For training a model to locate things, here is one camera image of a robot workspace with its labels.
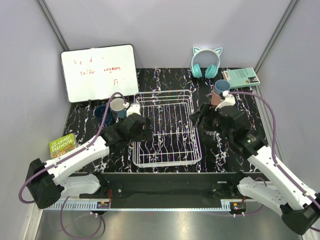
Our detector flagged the green treehouse book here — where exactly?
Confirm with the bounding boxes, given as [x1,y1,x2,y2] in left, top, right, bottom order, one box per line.
[49,133,78,159]

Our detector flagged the black marble table mat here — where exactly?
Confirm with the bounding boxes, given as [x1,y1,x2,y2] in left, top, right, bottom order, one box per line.
[61,68,258,173]

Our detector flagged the white whiteboard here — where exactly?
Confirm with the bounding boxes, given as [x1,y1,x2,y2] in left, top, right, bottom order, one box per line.
[60,44,139,103]

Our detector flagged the white wire dish rack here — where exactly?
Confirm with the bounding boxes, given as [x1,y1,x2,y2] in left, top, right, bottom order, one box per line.
[132,89,202,168]

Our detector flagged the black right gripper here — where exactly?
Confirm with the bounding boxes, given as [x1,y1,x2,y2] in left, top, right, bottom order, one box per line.
[188,102,232,141]

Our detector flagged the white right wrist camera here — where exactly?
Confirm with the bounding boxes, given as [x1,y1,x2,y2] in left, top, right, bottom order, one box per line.
[215,90,236,111]

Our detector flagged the grey cable duct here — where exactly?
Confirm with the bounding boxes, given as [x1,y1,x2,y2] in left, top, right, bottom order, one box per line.
[47,200,231,212]

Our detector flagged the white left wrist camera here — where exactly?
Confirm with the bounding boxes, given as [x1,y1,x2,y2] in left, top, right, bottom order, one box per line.
[126,103,141,117]

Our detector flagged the dark blue ceramic mug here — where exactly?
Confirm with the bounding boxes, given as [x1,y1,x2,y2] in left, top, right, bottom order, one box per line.
[94,105,116,127]

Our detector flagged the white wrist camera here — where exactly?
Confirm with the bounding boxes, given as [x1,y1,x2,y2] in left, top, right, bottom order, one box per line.
[126,103,141,117]
[215,90,236,111]

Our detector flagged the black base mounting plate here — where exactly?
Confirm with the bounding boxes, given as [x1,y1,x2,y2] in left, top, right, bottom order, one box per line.
[80,171,261,199]

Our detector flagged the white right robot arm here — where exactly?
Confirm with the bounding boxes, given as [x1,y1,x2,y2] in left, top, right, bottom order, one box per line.
[190,104,320,236]

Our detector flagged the light blue plastic cup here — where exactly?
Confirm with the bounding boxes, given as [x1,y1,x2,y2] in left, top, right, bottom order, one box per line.
[213,79,231,96]

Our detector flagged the teal cat ear headphones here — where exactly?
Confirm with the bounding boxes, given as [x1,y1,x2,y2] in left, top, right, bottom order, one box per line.
[191,46,223,79]

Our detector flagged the light blue handled mug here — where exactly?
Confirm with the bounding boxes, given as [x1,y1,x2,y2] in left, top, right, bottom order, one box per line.
[110,97,130,118]

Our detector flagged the pink plastic cup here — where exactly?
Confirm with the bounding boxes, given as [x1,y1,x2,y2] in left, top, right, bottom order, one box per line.
[210,90,221,107]

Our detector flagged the teal book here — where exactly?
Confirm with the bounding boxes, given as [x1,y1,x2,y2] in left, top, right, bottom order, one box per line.
[222,67,260,89]

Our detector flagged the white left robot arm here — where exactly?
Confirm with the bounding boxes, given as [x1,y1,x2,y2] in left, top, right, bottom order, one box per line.
[24,113,153,209]

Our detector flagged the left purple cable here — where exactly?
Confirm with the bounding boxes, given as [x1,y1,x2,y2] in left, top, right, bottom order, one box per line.
[18,91,130,239]

